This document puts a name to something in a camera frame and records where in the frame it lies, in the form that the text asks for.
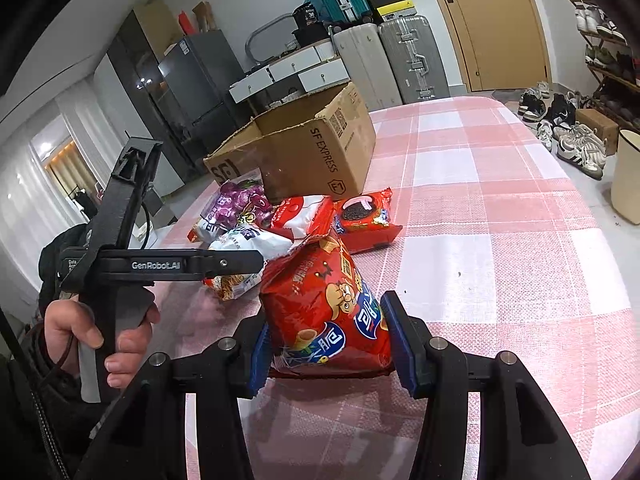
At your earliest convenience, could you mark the red cartoon snack bag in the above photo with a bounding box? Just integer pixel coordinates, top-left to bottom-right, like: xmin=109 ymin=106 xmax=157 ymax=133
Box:
xmin=259 ymin=232 xmax=392 ymax=378

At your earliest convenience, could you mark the person's left hand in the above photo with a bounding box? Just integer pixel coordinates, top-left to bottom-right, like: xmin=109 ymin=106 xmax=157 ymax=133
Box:
xmin=43 ymin=297 xmax=162 ymax=390

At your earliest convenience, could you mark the white noodle snack bag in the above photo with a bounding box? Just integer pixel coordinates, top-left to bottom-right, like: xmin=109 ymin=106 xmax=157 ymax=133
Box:
xmin=204 ymin=223 xmax=293 ymax=301

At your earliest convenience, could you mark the pink plaid tablecloth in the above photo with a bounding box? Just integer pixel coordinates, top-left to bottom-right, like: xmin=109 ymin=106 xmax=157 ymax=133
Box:
xmin=144 ymin=95 xmax=634 ymax=480

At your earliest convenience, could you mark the red oreo snack packet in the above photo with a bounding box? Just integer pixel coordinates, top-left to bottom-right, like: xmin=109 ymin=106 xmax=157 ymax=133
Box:
xmin=333 ymin=188 xmax=402 ymax=255

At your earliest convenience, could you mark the purple grape snack bag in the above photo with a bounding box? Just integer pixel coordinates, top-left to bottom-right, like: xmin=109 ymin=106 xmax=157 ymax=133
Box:
xmin=201 ymin=177 xmax=274 ymax=230

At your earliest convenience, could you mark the dark glass cabinet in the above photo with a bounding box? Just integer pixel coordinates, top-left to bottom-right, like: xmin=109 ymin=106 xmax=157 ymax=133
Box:
xmin=107 ymin=10 xmax=206 ymax=183

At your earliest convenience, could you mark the brown cardboard box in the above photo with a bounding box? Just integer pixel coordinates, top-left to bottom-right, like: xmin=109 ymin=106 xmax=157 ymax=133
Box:
xmin=204 ymin=81 xmax=376 ymax=202

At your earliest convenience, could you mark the black refrigerator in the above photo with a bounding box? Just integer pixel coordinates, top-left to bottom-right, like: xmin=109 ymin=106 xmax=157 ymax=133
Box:
xmin=158 ymin=29 xmax=252 ymax=153

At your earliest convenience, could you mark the cream waste bin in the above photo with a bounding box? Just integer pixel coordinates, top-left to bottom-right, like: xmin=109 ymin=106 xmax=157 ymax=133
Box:
xmin=611 ymin=129 xmax=640 ymax=226

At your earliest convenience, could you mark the silver suitcase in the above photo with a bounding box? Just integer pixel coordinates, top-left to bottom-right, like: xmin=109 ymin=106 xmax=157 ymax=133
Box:
xmin=378 ymin=15 xmax=450 ymax=104

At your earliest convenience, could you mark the beige suitcase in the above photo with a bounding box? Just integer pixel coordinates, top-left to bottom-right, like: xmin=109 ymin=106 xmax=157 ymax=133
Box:
xmin=332 ymin=23 xmax=402 ymax=112

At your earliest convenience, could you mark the white drawer desk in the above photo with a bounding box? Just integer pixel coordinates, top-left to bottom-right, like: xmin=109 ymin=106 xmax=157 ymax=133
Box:
xmin=229 ymin=39 xmax=349 ymax=114

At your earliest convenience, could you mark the small cardboard box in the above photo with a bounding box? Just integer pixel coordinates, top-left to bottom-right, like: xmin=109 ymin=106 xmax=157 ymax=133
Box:
xmin=576 ymin=108 xmax=620 ymax=156

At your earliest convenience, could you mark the wooden shoe rack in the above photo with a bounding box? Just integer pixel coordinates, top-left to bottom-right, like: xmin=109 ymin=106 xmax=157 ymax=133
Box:
xmin=568 ymin=0 xmax=639 ymax=131

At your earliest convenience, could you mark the wooden door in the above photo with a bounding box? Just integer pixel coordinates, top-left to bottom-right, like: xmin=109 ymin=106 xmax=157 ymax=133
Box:
xmin=437 ymin=0 xmax=549 ymax=91

